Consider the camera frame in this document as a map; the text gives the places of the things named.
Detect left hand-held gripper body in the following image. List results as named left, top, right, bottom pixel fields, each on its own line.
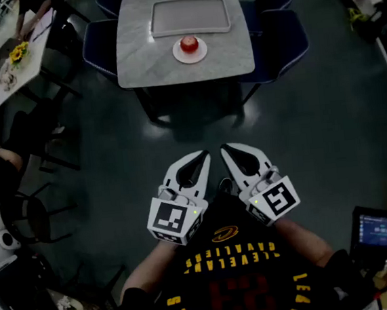
left=143, top=179, right=213, bottom=250

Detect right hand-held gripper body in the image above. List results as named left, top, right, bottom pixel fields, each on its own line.
left=237, top=165, right=304, bottom=230

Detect white plate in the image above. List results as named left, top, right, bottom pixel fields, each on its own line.
left=171, top=35, right=209, bottom=66

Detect red apple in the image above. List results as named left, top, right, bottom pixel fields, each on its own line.
left=179, top=34, right=201, bottom=55

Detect person's right forearm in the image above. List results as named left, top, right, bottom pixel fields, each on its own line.
left=273, top=212, right=335, bottom=272

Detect person's left forearm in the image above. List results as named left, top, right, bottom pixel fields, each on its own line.
left=115, top=238, right=182, bottom=305

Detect person's dark shoe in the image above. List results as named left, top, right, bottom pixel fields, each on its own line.
left=217, top=176, right=240, bottom=198

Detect person's black printed jersey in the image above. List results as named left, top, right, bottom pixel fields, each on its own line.
left=96, top=178, right=380, bottom=310

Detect black tablet with lit screen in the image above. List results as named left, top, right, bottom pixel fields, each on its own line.
left=346, top=202, right=387, bottom=267

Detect black metal chair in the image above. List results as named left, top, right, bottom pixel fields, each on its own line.
left=3, top=94, right=84, bottom=178
left=0, top=178, right=83, bottom=249

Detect grey rectangular tray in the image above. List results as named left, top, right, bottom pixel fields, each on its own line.
left=147, top=0, right=232, bottom=41

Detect white round device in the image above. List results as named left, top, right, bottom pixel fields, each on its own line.
left=0, top=228, right=22, bottom=252

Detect black equipment case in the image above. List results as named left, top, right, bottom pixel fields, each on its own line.
left=0, top=248, right=60, bottom=310

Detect yellow green bundle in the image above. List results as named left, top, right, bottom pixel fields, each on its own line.
left=347, top=5, right=369, bottom=24

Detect white side table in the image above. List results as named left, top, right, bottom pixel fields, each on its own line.
left=0, top=7, right=66, bottom=109

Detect sunflower bouquet in vase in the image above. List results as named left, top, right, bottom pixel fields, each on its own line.
left=0, top=40, right=35, bottom=93

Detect papers with clipboard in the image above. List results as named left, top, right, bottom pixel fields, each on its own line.
left=26, top=8, right=58, bottom=44

